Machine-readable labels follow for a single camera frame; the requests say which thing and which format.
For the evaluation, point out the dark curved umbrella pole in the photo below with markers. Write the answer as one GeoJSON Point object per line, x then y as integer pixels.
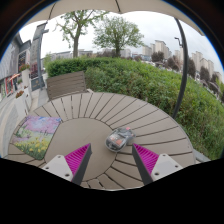
{"type": "Point", "coordinates": [185, 66]}

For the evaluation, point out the grey slatted chair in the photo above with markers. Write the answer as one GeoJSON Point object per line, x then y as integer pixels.
{"type": "Point", "coordinates": [65, 85]}

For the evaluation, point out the distant apartment buildings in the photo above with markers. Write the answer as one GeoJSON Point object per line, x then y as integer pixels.
{"type": "Point", "coordinates": [160, 46]}

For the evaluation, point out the green hedge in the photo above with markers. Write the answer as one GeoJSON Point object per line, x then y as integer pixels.
{"type": "Point", "coordinates": [150, 83]}

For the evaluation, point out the sparse-leaved tree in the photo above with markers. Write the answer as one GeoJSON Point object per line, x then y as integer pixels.
{"type": "Point", "coordinates": [76, 43]}

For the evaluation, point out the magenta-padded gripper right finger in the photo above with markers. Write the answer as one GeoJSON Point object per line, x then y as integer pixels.
{"type": "Point", "coordinates": [148, 160]}

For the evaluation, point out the white planter with flowers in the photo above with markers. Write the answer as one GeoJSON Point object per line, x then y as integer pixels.
{"type": "Point", "coordinates": [25, 78]}
{"type": "Point", "coordinates": [21, 105]}

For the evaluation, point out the grey storefront building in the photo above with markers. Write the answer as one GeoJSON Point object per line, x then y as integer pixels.
{"type": "Point", "coordinates": [10, 60]}

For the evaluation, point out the leafy round tree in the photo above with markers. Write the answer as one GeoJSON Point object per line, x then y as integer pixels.
{"type": "Point", "coordinates": [116, 33]}

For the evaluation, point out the grey sign pillar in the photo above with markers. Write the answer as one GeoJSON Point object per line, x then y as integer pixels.
{"type": "Point", "coordinates": [35, 50]}

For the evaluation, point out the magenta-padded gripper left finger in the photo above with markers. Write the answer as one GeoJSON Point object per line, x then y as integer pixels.
{"type": "Point", "coordinates": [75, 160]}

